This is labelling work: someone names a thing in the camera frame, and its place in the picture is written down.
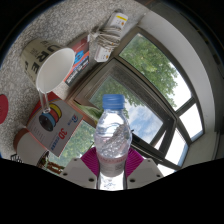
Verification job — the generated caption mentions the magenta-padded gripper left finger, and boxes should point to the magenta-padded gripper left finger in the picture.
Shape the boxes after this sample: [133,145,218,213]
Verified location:
[59,146,100,190]

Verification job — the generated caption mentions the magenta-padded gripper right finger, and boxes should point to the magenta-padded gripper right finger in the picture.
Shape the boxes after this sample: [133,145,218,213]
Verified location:
[127,148,165,190]

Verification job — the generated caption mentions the clear blue-capped water bottle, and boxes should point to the clear blue-capped water bottle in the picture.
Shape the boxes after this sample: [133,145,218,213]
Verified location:
[93,93,133,191]

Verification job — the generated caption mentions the red and white filament box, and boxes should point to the red and white filament box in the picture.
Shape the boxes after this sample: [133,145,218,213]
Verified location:
[26,91,84,158]

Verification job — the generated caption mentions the red-flowered plant in white pot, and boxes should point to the red-flowered plant in white pot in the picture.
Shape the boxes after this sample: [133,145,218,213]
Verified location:
[13,99,104,175]

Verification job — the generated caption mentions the brown-framed bay window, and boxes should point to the brown-framed bay window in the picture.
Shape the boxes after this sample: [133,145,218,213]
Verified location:
[66,26,224,171]

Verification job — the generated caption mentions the flat round red coaster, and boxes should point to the flat round red coaster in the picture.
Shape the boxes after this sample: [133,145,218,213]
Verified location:
[0,93,9,125]

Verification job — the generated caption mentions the beige printed paper cup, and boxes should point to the beige printed paper cup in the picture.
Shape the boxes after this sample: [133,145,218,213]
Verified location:
[19,37,76,94]

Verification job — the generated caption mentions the colourful printed booklet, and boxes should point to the colourful printed booklet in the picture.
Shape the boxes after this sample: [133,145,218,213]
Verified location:
[63,33,91,88]

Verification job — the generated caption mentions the white charger with wound cable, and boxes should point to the white charger with wound cable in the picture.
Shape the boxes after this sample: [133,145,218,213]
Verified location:
[88,11,129,63]

